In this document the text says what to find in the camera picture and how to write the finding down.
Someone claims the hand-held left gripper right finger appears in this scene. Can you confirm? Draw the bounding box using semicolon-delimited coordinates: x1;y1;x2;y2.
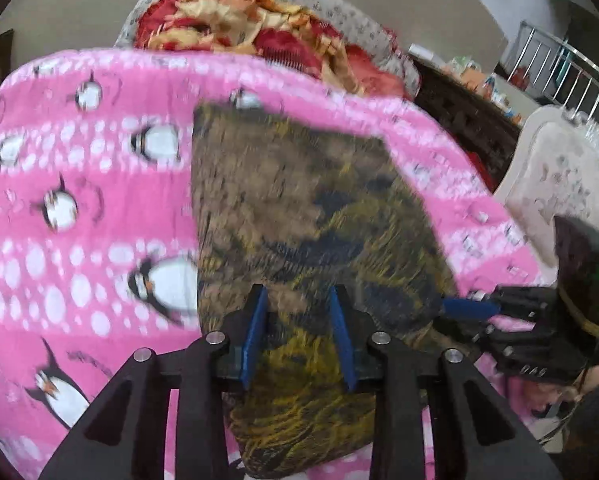
329;285;563;480

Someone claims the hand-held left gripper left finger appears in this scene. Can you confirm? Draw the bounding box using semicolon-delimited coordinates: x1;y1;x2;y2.
38;285;269;480

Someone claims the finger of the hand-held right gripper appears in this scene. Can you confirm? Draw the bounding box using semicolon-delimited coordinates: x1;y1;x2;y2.
442;285;555;322
447;322;535;361

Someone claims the brown patterned garment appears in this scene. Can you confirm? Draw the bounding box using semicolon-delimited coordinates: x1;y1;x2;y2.
192;102;461;479

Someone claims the white ornate chair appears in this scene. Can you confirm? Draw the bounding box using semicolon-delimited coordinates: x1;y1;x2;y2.
493;105;599;281

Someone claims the metal railing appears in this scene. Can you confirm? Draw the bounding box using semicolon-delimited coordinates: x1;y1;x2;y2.
499;20;599;133

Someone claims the pink penguin blanket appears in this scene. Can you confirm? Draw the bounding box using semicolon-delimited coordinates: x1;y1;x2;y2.
0;49;560;480

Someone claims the red floral blanket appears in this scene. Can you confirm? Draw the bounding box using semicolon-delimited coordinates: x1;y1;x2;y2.
134;0;416;102
114;0;421;102

